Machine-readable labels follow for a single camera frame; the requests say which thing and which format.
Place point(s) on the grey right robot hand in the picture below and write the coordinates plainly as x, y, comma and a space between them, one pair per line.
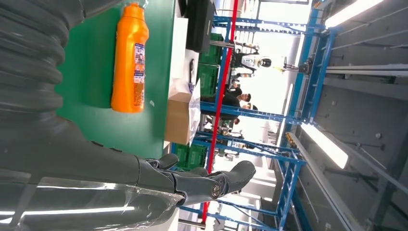
79, 165

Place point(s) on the brown cardboard box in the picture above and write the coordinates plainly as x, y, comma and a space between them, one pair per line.
178, 118

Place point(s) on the green plastic crate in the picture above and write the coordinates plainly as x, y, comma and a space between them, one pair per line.
191, 156
208, 76

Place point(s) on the printed paper sheet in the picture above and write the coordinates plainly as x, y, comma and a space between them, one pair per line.
194, 108

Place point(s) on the white flat box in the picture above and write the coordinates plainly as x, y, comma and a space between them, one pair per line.
178, 47

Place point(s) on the red pole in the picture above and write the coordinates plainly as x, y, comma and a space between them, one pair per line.
223, 86

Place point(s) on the person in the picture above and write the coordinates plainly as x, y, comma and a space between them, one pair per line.
250, 106
231, 100

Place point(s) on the black carry case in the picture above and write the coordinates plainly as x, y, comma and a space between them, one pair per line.
199, 25

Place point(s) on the white humanoid robot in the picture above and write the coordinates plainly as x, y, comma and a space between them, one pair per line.
251, 60

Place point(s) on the white tube ceiling light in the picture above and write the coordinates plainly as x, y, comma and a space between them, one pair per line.
325, 145
350, 11

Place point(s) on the blue shelf frame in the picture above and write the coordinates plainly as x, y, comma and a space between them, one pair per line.
248, 112

